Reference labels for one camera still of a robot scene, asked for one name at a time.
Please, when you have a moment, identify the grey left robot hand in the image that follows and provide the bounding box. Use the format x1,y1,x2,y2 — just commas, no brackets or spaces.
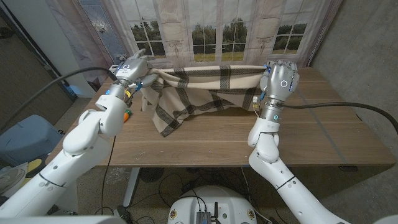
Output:
105,49,156,100

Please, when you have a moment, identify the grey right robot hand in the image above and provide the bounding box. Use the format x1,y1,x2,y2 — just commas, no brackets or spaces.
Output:
253,60,300,122

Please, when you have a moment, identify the cream black plaid scarf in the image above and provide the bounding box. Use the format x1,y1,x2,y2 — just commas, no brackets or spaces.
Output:
140,65,268,138

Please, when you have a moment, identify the purple printed backdrop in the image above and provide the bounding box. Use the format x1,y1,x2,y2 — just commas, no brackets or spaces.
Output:
45,0,131,91

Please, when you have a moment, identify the light blue floor object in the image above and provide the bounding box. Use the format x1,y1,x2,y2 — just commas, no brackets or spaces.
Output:
68,85,82,98

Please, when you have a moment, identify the printed window backdrop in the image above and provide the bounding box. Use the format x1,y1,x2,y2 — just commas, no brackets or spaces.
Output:
102,0,343,70

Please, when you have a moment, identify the white table leg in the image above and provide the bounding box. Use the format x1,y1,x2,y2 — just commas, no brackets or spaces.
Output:
123,167,141,208

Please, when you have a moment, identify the blue-grey plastic bin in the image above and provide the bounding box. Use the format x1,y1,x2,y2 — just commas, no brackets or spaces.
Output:
0,114,65,167

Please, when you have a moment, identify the yellow patterned floor mat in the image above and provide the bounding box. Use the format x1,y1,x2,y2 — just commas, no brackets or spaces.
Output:
0,157,44,197

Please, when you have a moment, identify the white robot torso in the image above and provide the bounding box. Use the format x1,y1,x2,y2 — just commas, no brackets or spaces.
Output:
167,185,258,224

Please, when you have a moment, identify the black box on torso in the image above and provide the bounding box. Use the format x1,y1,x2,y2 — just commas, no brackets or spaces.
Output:
195,202,220,224

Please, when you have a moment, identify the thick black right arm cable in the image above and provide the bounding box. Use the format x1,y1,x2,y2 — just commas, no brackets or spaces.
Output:
276,101,398,134

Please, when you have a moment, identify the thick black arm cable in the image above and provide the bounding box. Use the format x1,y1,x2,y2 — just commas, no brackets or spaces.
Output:
0,67,121,133
276,101,398,134

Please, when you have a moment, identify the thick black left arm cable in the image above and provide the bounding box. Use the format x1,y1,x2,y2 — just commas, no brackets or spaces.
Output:
0,67,121,133

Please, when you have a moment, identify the thin black left wrist cable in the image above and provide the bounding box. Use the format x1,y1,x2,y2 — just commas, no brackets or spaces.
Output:
101,135,116,216

